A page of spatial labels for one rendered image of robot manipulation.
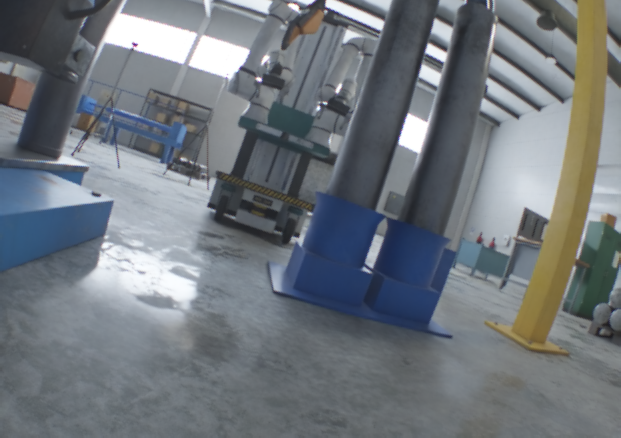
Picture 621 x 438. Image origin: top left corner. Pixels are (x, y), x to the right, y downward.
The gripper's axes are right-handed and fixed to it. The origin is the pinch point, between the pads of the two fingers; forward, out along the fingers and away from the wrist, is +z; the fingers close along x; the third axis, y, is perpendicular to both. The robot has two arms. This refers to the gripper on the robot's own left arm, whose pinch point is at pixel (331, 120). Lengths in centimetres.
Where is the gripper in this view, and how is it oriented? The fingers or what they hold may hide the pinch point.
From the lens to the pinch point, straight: 192.2
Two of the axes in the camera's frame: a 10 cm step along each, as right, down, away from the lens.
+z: -3.9, 8.3, -4.0
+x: 9.0, 4.4, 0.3
